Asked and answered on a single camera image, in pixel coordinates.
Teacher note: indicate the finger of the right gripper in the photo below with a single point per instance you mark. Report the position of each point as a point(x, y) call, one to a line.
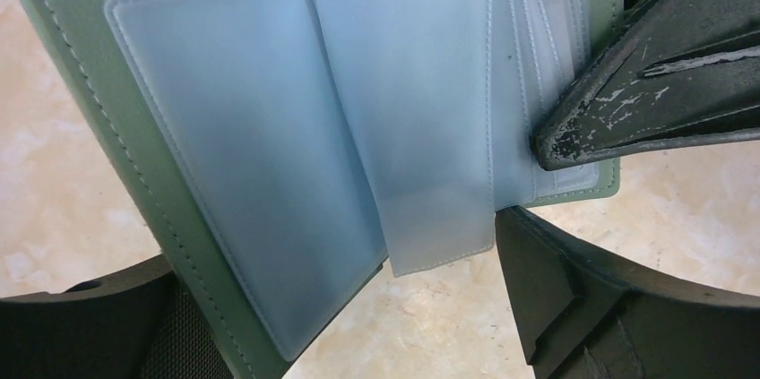
point(680, 73)

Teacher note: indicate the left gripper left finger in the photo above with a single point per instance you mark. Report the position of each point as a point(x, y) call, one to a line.
point(107, 329)

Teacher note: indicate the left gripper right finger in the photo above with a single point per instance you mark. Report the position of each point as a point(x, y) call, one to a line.
point(584, 312)

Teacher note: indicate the green card holder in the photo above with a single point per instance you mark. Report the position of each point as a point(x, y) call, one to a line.
point(280, 151)

